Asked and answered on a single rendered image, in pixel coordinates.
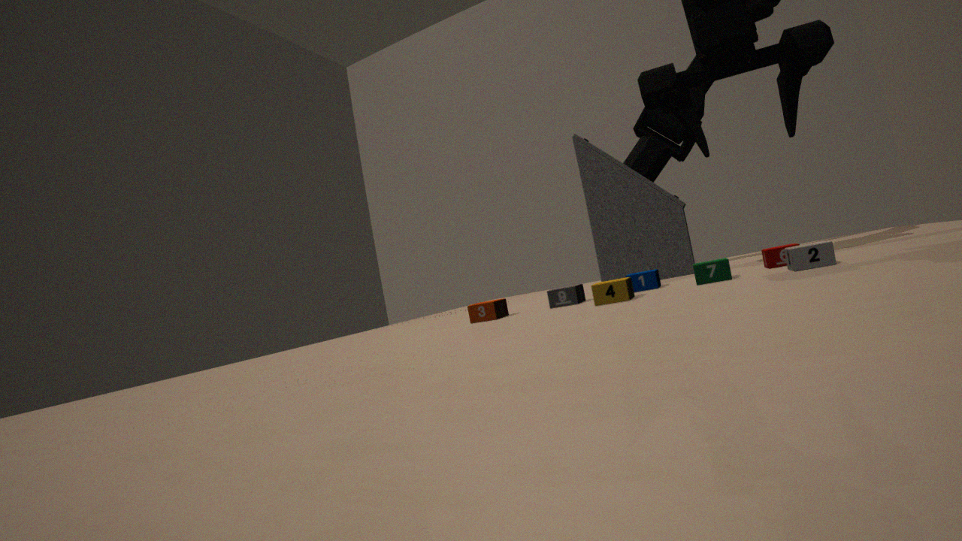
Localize green block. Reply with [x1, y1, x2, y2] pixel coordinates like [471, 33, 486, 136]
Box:
[693, 258, 732, 285]

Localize yellow block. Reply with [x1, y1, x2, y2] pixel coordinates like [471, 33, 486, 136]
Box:
[591, 277, 634, 306]

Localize orange block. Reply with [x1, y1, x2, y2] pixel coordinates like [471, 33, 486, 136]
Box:
[467, 298, 509, 324]

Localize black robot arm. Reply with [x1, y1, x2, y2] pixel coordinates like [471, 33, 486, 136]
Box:
[623, 0, 781, 182]

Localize red block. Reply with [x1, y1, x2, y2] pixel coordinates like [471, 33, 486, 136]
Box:
[762, 243, 799, 269]

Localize blue block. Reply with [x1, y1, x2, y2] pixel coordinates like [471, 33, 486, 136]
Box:
[626, 269, 661, 292]

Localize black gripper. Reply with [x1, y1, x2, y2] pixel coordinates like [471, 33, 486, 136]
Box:
[637, 0, 834, 157]

